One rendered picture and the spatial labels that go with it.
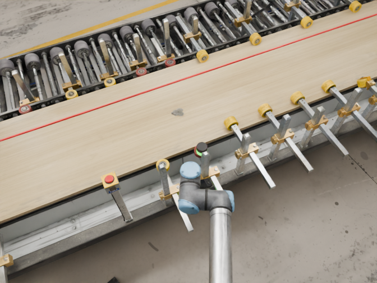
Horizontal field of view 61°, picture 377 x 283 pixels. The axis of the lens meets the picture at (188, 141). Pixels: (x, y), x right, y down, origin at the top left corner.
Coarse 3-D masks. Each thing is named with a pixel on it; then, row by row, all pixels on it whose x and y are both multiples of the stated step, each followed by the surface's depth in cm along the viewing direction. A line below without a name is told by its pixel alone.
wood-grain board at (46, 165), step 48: (240, 48) 249; (288, 48) 248; (336, 48) 247; (96, 96) 226; (144, 96) 225; (192, 96) 224; (240, 96) 223; (288, 96) 222; (0, 144) 205; (48, 144) 204; (96, 144) 203; (144, 144) 202; (192, 144) 202; (0, 192) 187; (48, 192) 186
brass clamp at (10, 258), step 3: (3, 255) 174; (6, 255) 174; (9, 255) 175; (0, 258) 173; (9, 258) 173; (12, 258) 177; (0, 261) 172; (3, 261) 172; (6, 261) 172; (9, 261) 172; (12, 261) 176; (0, 264) 171; (3, 264) 171; (6, 264) 173; (9, 264) 174; (12, 264) 176
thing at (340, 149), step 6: (300, 102) 211; (306, 102) 211; (306, 108) 208; (312, 114) 205; (324, 126) 200; (324, 132) 199; (330, 132) 197; (330, 138) 195; (336, 138) 195; (336, 144) 192; (342, 150) 190; (342, 156) 191
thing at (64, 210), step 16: (368, 96) 255; (288, 112) 220; (304, 112) 230; (256, 128) 219; (272, 128) 229; (288, 128) 240; (208, 144) 210; (224, 144) 218; (240, 144) 228; (176, 160) 208; (192, 160) 217; (128, 176) 199; (144, 176) 207; (96, 192) 198; (128, 192) 214; (48, 208) 189; (64, 208) 197; (80, 208) 205; (0, 224) 181; (16, 224) 188; (32, 224) 195; (48, 224) 204
